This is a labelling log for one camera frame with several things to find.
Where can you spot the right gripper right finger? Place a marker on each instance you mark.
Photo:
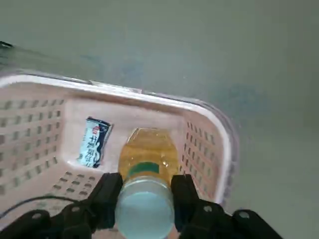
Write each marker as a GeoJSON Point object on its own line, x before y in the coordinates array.
{"type": "Point", "coordinates": [184, 199]}

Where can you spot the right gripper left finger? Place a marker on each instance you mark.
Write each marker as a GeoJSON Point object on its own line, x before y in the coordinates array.
{"type": "Point", "coordinates": [107, 199]}

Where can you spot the yellow drink bottle white cap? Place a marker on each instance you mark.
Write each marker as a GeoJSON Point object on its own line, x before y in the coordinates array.
{"type": "Point", "coordinates": [144, 211]}

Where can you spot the blue white packet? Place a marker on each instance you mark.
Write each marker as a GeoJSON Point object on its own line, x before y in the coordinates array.
{"type": "Point", "coordinates": [96, 144]}

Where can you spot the pink plastic basket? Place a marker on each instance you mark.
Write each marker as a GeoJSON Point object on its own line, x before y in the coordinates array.
{"type": "Point", "coordinates": [149, 109]}

